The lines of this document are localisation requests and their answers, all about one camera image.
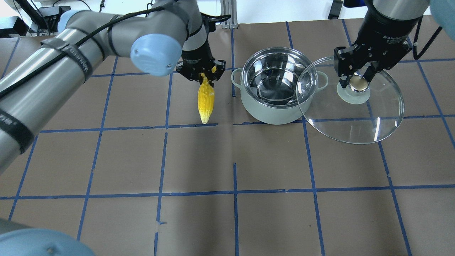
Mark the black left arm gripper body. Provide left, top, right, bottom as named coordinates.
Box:
left=181, top=46, right=215, bottom=71

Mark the aluminium frame post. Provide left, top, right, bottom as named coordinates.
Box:
left=220, top=0, right=239, bottom=29

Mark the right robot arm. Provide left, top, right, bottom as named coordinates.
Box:
left=334, top=0, right=455, bottom=88

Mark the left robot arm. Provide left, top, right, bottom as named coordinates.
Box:
left=1, top=0, right=231, bottom=173

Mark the yellow corn cob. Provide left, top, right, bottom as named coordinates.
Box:
left=198, top=73, right=215, bottom=124

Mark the pale green cooking pot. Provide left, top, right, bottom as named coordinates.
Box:
left=231, top=47, right=328, bottom=125

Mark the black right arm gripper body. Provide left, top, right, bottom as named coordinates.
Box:
left=352, top=34, right=412, bottom=68

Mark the glass pot lid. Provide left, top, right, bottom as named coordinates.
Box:
left=295, top=56, right=405, bottom=145

